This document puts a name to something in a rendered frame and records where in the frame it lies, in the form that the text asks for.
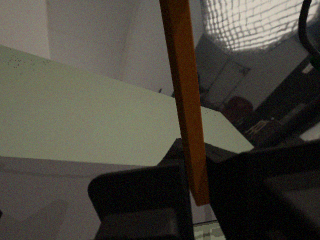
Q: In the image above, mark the grey wire rig with two posts on base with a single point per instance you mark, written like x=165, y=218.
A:
x=45, y=199

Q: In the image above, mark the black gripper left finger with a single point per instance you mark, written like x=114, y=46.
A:
x=163, y=186

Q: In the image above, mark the orange long bar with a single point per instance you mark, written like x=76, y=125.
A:
x=181, y=52

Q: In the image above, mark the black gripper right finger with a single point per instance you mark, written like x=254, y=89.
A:
x=234, y=181

